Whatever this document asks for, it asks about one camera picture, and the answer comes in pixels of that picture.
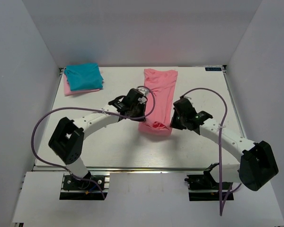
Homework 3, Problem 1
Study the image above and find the pink t shirt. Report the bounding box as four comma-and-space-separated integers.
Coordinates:
138, 69, 178, 136
62, 73, 101, 96

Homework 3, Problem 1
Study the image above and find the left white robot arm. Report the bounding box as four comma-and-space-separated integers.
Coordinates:
48, 88, 147, 189

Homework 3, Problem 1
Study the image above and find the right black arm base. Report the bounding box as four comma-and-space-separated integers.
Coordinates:
184, 163, 219, 201

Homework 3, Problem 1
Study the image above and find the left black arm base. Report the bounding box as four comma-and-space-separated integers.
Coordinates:
59, 175, 109, 201

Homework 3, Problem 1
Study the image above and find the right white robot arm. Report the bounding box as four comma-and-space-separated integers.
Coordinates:
170, 97, 279, 191

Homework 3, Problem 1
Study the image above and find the blue table label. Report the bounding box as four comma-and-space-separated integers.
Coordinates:
205, 67, 222, 71

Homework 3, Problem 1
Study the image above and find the folded teal t shirt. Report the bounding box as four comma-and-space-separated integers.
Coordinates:
64, 63, 104, 91

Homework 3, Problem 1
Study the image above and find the folded pink t shirt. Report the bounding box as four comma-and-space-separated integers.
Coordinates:
62, 73, 101, 96

